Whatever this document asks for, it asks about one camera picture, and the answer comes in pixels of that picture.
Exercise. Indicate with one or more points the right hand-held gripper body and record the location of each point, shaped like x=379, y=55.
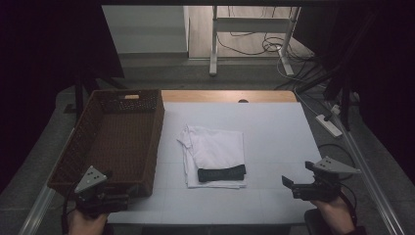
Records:
x=321, y=191

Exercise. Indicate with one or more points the white metal desk frame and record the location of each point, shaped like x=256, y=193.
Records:
x=251, y=24

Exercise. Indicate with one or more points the white garment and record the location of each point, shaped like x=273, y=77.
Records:
x=215, y=147

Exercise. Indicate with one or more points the brown wicker basket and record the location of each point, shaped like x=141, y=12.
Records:
x=120, y=143

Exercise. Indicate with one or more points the person's right hand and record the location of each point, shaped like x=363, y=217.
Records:
x=336, y=215

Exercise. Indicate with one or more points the person's left hand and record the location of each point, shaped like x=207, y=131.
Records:
x=85, y=225

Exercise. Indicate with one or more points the black curtain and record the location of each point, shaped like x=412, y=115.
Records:
x=388, y=65
x=49, y=49

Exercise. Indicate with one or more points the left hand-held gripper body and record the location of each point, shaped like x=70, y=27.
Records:
x=89, y=179

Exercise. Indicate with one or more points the aluminium rail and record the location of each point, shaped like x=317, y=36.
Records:
x=375, y=189
x=36, y=209

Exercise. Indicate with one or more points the white table mat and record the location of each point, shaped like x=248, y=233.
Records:
x=270, y=130

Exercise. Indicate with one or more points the white power strip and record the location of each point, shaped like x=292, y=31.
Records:
x=329, y=125

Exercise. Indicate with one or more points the black tripod stand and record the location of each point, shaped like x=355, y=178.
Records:
x=344, y=98
x=79, y=94

